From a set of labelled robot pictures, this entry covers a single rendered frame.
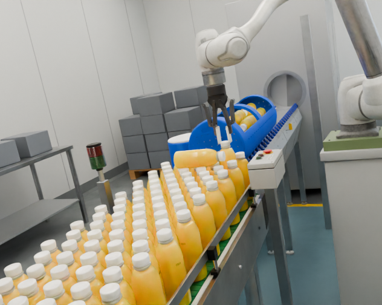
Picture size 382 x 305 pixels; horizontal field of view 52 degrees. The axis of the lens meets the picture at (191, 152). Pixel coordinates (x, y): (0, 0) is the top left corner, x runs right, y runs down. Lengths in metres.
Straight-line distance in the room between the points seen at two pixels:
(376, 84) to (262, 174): 0.61
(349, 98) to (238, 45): 0.72
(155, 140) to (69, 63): 1.63
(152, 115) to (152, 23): 2.67
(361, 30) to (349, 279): 1.17
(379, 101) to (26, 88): 4.42
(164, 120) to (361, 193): 3.98
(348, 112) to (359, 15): 0.45
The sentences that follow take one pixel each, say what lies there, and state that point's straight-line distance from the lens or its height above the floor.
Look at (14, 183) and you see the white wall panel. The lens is 5.16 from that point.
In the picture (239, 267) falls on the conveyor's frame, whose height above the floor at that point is 0.82.
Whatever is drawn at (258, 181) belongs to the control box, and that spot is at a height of 1.03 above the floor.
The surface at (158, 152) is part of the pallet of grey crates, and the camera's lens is 5.73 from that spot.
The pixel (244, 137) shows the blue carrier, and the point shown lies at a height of 1.12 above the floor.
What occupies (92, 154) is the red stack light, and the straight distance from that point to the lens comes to 1.64.
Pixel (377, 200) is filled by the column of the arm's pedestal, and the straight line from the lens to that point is 1.97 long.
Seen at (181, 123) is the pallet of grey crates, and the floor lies 0.77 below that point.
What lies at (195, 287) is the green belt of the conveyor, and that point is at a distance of 1.16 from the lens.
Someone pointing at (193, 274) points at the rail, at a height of 0.97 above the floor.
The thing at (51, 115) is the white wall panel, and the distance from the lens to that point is 5.62.
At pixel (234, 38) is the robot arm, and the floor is 1.55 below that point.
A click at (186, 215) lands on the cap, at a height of 1.10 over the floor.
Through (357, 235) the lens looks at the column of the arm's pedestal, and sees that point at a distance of 2.05.
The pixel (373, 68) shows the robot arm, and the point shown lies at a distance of 1.77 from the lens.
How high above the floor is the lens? 1.49
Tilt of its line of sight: 12 degrees down
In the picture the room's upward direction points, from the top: 11 degrees counter-clockwise
